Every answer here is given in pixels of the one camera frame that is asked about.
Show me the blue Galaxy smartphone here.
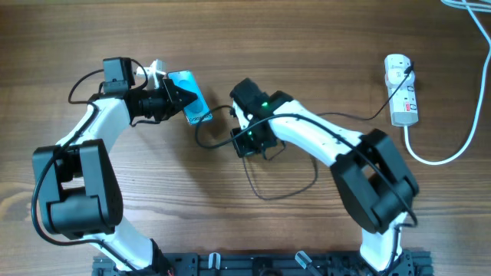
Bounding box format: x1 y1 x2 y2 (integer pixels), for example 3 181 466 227
167 71 213 126

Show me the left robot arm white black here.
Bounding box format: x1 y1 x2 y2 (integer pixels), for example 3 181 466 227
31 57 198 275

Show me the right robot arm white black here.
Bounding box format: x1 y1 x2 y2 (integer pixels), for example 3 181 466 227
229 78 419 275

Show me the white charger plug adapter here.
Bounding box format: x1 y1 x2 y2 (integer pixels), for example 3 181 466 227
385 66 415 88

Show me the white power strip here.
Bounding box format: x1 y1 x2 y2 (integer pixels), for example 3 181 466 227
384 54 419 127

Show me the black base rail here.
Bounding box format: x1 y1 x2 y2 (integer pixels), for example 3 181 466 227
91 251 434 276

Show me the white power strip cord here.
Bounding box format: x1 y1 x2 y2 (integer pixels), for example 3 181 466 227
402 0 491 166

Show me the white cable top corner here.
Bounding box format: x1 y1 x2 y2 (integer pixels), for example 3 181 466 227
440 0 491 14

